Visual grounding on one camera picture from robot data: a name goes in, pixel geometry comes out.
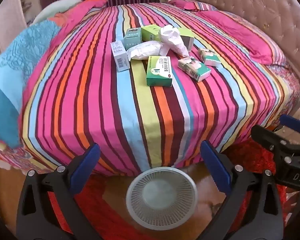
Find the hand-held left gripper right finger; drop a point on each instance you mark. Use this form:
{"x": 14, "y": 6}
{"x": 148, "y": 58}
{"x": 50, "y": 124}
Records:
{"x": 215, "y": 165}

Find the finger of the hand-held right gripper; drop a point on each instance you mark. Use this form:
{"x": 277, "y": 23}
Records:
{"x": 292, "y": 122}
{"x": 270, "y": 142}

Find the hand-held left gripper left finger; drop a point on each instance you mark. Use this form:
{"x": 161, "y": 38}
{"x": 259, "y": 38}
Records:
{"x": 86, "y": 165}

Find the white mesh waste basket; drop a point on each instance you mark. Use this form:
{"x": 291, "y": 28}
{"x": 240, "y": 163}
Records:
{"x": 162, "y": 197}

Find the green white tissue pack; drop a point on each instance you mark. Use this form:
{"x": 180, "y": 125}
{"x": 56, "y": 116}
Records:
{"x": 210, "y": 57}
{"x": 193, "y": 67}

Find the green medicine box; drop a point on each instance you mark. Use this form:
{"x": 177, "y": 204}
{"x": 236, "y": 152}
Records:
{"x": 158, "y": 71}

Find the white and blue box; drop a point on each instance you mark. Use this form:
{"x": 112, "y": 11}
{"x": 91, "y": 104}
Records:
{"x": 120, "y": 55}

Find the green box sleeve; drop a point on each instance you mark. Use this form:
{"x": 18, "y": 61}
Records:
{"x": 187, "y": 41}

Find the white plastic packet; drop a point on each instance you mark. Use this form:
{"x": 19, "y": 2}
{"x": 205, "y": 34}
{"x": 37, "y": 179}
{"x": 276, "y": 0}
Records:
{"x": 142, "y": 50}

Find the white paper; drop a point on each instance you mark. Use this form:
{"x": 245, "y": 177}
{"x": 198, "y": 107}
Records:
{"x": 171, "y": 38}

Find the teal box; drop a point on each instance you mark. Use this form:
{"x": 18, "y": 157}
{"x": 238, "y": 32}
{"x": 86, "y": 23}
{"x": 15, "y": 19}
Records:
{"x": 133, "y": 38}

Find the lime green box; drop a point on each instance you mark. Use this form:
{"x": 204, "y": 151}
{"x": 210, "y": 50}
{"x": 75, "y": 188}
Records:
{"x": 150, "y": 33}

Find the floral bed skirt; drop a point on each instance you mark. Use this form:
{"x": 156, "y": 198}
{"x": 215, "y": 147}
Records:
{"x": 287, "y": 90}

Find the striped bed sheet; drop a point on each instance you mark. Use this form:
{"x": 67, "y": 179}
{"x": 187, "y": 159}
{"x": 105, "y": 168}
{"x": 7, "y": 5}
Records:
{"x": 102, "y": 105}

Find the large pink pillow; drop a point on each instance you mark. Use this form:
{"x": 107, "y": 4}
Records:
{"x": 242, "y": 35}

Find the blue patterned blanket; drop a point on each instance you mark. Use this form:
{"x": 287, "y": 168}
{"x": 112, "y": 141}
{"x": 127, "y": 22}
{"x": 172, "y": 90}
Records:
{"x": 15, "y": 67}

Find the tufted beige headboard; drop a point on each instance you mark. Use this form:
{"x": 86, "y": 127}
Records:
{"x": 260, "y": 5}

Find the pink orange quilt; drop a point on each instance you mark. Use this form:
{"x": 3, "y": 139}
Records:
{"x": 80, "y": 10}

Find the small pink pillow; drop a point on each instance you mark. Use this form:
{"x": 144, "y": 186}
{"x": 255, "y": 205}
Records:
{"x": 190, "y": 5}

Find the pale green pillow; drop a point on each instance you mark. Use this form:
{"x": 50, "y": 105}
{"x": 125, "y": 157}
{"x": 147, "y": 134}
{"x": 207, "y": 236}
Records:
{"x": 57, "y": 6}

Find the white cabinet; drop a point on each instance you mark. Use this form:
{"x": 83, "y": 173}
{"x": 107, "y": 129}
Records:
{"x": 17, "y": 12}

